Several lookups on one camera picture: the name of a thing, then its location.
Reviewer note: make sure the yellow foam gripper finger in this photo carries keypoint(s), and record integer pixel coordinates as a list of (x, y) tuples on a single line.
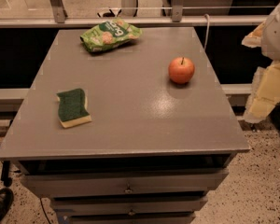
[(265, 95), (254, 39)]

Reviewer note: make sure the green rice chip bag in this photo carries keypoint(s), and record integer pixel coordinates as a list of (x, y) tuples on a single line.
[(109, 35)]

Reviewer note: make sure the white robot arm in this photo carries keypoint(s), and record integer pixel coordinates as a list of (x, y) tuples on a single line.
[(271, 36)]

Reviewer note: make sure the red apple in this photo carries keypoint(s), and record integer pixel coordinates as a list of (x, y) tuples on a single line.
[(181, 70)]

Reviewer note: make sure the grey drawer cabinet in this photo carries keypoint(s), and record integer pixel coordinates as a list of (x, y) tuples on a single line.
[(153, 148)]

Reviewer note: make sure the green yellow sponge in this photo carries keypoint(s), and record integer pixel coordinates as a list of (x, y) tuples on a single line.
[(72, 109)]

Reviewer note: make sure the metal window railing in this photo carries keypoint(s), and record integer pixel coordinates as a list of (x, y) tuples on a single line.
[(86, 13)]

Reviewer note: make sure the black shoe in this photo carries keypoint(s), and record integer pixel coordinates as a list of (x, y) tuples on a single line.
[(6, 200)]

